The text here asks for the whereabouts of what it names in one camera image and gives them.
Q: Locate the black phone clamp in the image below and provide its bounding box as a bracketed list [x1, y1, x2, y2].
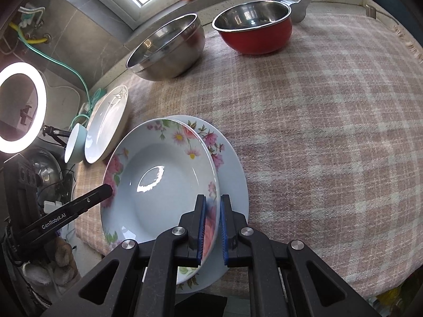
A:
[20, 105, 33, 126]

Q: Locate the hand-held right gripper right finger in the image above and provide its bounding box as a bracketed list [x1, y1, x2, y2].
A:
[220, 194, 380, 317]

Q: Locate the white window frame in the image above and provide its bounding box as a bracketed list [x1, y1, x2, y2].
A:
[63, 0, 212, 27]

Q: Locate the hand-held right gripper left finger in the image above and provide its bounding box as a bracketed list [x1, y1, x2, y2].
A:
[43, 194, 207, 317]

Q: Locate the white plate with line drawing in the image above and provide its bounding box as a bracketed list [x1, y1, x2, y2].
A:
[84, 85, 130, 164]

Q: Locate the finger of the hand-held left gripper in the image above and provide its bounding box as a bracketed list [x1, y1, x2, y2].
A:
[15, 184, 113, 249]

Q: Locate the yellow wire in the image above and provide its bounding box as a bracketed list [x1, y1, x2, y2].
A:
[10, 22, 47, 45]

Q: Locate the person's fuzzy garment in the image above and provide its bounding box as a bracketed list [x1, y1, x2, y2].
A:
[23, 234, 80, 288]

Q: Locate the large floral plate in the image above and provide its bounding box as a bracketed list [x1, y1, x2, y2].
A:
[163, 115, 250, 293]

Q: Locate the pink checked cloth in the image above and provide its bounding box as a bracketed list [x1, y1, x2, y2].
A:
[74, 10, 423, 299]

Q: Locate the stainless steel bowl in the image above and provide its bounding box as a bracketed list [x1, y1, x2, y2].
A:
[126, 14, 206, 81]

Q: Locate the ring light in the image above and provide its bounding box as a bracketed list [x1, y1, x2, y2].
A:
[0, 62, 47, 154]

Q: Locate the steel pot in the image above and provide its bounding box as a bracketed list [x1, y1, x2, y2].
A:
[28, 150, 63, 192]

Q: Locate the light blue bowl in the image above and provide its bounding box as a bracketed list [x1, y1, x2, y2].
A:
[64, 123, 88, 165]

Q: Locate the teal power strip with cable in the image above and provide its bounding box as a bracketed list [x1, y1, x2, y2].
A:
[30, 44, 108, 131]

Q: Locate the red bowl with steel inside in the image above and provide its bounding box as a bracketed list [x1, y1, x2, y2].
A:
[211, 1, 293, 55]

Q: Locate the small floral plate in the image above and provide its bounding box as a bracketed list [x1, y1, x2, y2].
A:
[100, 118, 221, 286]

